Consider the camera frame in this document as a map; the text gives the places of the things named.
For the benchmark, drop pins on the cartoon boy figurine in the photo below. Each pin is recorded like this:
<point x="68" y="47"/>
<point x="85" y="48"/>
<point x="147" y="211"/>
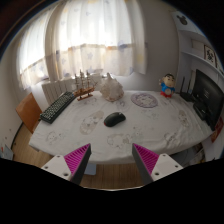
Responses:
<point x="167" y="84"/>

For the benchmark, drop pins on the white patterned tablecloth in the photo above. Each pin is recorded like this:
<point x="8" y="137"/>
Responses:
<point x="170" y="127"/>

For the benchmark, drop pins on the black computer mouse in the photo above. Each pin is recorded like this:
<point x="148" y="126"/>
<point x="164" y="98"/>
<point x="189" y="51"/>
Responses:
<point x="114" y="118"/>

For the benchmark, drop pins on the black computer monitor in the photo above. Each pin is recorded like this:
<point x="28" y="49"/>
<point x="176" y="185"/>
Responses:
<point x="208" y="99"/>

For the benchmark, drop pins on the black keyboard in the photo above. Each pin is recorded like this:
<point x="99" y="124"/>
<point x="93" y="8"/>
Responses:
<point x="57" y="107"/>

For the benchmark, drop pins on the large white conch shell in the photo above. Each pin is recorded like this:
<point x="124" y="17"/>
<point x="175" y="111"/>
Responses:
<point x="111" y="89"/>

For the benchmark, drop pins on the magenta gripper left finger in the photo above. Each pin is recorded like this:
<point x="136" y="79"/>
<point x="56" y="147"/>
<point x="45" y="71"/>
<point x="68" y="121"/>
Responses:
<point x="70" y="167"/>

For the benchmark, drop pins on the black wifi router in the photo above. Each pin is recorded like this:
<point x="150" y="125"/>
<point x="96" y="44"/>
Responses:
<point x="186" y="95"/>

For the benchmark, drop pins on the framed calligraphy picture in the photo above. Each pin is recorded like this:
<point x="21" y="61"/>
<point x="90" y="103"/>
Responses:
<point x="210" y="56"/>

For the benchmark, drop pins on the white radiator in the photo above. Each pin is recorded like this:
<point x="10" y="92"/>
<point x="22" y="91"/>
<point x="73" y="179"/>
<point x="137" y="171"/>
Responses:
<point x="53" y="90"/>

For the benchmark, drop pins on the round purple mouse pad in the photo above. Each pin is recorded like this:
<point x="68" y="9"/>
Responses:
<point x="144" y="100"/>

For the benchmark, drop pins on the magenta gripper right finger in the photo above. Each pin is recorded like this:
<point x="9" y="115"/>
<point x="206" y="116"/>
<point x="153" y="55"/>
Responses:
<point x="152" y="166"/>

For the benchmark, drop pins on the wooden model sailing ship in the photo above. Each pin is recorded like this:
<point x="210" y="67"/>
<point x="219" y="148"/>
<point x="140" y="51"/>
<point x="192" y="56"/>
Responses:
<point x="84" y="86"/>

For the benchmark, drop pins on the red booklet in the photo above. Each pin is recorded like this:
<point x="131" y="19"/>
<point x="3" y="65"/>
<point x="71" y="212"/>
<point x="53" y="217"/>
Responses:
<point x="218" y="128"/>

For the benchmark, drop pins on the white wall shelf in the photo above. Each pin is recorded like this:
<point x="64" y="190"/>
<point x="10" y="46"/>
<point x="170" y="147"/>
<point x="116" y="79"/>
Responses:
<point x="191" y="54"/>

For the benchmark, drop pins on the wooden chair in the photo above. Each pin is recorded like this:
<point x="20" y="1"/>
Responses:
<point x="29" y="112"/>

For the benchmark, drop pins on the sheer white curtain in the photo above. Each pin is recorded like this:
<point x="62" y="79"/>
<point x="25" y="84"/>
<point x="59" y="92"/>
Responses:
<point x="70" y="36"/>

